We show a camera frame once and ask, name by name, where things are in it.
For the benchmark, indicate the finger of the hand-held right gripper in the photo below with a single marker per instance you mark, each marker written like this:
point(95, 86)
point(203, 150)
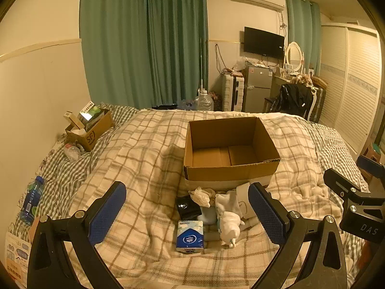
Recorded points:
point(371, 165)
point(338, 182)

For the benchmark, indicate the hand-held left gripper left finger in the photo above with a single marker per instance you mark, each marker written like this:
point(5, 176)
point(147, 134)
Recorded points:
point(108, 210)

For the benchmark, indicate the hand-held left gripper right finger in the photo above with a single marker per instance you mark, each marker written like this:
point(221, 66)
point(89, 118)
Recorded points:
point(266, 213)

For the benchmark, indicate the white plush toy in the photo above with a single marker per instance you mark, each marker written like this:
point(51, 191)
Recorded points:
point(230, 227)

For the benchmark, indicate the white sock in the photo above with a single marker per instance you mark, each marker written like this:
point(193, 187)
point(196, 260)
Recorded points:
point(226, 201)

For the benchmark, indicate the large cardboard box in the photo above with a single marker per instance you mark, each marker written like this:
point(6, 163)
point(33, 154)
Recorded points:
point(228, 153)

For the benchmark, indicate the black wallet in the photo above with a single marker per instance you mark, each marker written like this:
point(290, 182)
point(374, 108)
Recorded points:
point(187, 209)

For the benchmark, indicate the blue white tissue pack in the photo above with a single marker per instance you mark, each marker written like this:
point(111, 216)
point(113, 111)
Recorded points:
point(190, 236)

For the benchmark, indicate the small plastic stool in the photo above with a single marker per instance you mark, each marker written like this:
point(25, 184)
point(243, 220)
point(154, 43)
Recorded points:
point(374, 153)

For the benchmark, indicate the green gingham bed sheet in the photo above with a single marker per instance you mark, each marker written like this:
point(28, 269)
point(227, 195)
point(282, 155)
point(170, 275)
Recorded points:
point(60, 174)

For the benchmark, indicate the crushed clear plastic bottle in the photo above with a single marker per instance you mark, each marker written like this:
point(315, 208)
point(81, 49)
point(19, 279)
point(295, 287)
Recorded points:
point(72, 152)

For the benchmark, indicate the blue label water bottle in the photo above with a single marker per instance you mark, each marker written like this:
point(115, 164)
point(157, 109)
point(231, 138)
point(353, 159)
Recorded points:
point(31, 200)

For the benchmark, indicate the small printed cardboard box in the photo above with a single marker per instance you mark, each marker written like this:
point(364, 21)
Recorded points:
point(93, 132)

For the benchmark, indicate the dark striped suitcase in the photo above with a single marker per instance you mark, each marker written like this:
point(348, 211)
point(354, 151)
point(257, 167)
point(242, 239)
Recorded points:
point(318, 104)

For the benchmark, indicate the white louvred wardrobe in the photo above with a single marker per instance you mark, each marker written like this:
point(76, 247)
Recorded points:
point(352, 81)

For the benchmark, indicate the black jacket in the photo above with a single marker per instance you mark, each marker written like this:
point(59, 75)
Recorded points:
point(293, 99)

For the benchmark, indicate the small beige carton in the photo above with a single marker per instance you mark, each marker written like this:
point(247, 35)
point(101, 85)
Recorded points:
point(71, 119)

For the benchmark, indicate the green white carton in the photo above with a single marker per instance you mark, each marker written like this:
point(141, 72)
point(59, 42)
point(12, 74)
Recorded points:
point(90, 113)

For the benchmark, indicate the grey small fridge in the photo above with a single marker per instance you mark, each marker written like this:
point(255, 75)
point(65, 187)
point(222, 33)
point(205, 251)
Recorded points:
point(258, 88)

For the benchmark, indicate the white suitcase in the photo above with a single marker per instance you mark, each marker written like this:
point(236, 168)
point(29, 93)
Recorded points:
point(233, 91)

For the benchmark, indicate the large clear water jug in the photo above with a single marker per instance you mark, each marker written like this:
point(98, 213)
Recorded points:
point(204, 101)

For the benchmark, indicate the white oval mirror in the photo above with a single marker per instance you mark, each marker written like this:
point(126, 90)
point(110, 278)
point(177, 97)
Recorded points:
point(293, 55)

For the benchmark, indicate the narrow green curtain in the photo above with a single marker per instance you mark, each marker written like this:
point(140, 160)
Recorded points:
point(302, 30)

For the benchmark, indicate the wide green curtain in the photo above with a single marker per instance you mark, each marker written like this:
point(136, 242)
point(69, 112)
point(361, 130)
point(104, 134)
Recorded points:
point(144, 42)

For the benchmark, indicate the black wall television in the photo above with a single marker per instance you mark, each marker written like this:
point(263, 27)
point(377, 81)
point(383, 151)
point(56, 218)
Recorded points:
point(264, 43)

